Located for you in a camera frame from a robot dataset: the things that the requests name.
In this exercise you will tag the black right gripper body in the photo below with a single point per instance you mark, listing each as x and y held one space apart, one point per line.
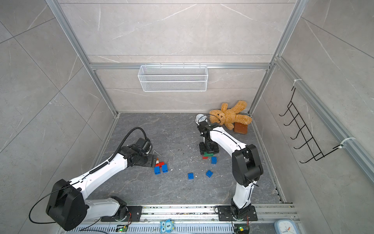
210 147

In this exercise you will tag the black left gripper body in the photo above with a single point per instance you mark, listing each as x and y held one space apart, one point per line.
148 160

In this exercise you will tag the green lego brick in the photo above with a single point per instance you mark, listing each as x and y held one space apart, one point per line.
205 155

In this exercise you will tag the red long lego brick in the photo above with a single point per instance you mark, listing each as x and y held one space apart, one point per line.
160 164

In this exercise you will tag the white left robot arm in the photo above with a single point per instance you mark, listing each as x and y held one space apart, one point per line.
69 205

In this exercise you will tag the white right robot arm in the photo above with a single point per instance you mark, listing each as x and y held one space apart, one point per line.
246 169

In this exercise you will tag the white alarm clock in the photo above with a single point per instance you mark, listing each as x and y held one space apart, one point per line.
200 118

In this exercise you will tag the brown leather wallet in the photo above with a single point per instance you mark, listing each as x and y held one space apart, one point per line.
240 128

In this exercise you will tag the brown teddy bear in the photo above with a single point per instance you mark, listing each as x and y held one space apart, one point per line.
228 117

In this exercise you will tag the blue owl figurine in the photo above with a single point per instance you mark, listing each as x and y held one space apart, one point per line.
167 226

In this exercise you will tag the white blue desk clock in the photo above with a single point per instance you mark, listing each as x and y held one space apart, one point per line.
285 226

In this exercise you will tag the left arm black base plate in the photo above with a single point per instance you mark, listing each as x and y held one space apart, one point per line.
130 213

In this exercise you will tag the white wire mesh basket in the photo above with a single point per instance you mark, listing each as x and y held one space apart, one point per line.
173 78

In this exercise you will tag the black wire hook rack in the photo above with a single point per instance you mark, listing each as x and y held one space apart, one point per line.
305 133

